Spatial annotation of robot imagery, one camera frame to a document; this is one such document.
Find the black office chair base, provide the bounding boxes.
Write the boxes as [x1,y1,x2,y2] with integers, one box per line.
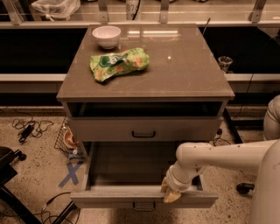
[0,146,42,224]

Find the black cable coil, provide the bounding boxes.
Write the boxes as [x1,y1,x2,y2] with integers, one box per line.
[212,128,233,147]

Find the grey drawer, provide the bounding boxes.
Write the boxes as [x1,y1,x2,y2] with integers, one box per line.
[68,118,222,142]
[71,142,218,212]

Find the white ceramic bowl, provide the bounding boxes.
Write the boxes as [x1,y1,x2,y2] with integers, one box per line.
[92,25,121,49]

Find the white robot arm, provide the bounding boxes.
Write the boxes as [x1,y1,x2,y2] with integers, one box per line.
[161,140,280,224]

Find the black stand with cable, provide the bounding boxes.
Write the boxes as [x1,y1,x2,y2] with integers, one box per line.
[39,192,81,224]

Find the clear glass cup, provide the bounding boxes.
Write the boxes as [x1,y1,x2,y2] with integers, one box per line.
[218,56,233,73]

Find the black power adapter cable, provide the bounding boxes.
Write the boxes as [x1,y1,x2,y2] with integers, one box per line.
[11,112,55,144]

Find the wire basket with items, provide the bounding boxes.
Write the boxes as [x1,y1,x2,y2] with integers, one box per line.
[54,119,84,160]

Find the blue tape cross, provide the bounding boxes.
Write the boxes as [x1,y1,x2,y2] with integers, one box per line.
[59,161,83,188]

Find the black floor bar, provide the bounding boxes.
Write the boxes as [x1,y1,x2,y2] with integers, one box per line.
[223,108,242,144]

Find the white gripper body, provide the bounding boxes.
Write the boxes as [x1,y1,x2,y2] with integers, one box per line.
[166,163,196,193]

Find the black chair leg caster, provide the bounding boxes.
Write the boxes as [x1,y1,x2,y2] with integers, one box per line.
[236,183,255,195]

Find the green chip bag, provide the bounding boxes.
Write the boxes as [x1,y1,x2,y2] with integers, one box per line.
[89,47,150,83]

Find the person leg grey trousers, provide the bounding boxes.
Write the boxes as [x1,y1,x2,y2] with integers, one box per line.
[263,95,280,140]

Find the clear plastic bag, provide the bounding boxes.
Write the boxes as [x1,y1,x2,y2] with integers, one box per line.
[31,0,81,21]

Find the grey drawer cabinet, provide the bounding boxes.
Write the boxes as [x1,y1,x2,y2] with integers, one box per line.
[56,24,236,152]

